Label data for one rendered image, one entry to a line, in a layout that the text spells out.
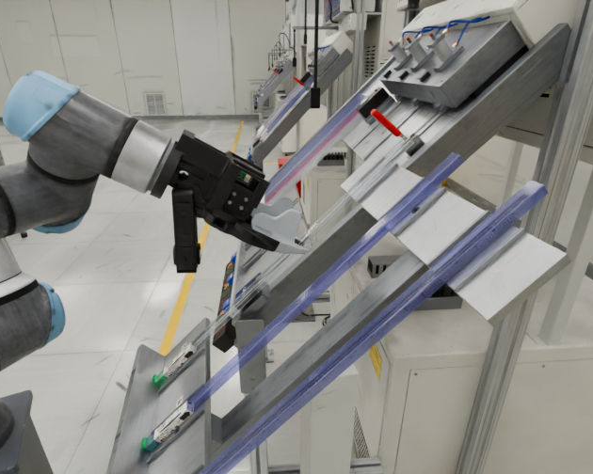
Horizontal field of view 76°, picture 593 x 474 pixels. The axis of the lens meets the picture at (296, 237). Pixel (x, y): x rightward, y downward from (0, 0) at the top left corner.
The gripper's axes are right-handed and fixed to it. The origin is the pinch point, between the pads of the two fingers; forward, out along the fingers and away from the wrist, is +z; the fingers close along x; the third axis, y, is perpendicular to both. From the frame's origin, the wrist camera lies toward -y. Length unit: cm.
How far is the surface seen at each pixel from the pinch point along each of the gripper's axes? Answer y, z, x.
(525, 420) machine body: -16, 75, 4
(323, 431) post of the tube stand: -16.4, 11.1, -13.7
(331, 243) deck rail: 0.5, 9.8, 10.1
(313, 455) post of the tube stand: -20.7, 12.4, -13.8
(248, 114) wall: -31, 105, 890
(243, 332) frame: -20.4, 3.6, 7.7
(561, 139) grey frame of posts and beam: 32.8, 28.4, 2.0
